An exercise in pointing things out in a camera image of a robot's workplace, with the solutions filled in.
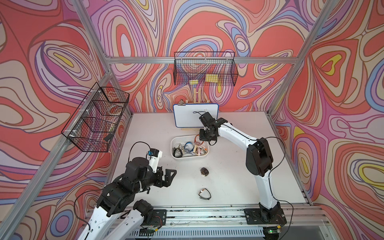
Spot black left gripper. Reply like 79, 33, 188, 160
133, 165, 177, 194

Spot cream strap watch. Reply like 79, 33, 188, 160
194, 145, 208, 156

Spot black digital watch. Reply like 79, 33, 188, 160
173, 148, 183, 158

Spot blue translucent watch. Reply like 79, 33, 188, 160
184, 142, 195, 154

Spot dark brown leather watch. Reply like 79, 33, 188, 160
200, 168, 210, 177

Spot red translucent watch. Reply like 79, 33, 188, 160
194, 135, 204, 146

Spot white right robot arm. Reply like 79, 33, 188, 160
196, 111, 287, 226

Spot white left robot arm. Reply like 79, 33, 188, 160
79, 154, 177, 240

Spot white plastic storage box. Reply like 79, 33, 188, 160
171, 135, 210, 161

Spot small white whiteboard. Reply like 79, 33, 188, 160
173, 104, 219, 128

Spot small yellow note pad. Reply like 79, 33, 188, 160
189, 80, 199, 85

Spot yellow sticky notes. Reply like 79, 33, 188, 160
205, 74, 219, 83

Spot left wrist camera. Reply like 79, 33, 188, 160
149, 149, 163, 174

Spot black wire basket back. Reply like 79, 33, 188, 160
174, 51, 239, 87

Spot black wire basket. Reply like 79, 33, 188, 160
61, 83, 130, 153
174, 51, 239, 87

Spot black wire basket left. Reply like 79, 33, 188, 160
61, 83, 130, 153

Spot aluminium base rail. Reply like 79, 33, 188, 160
126, 204, 334, 240

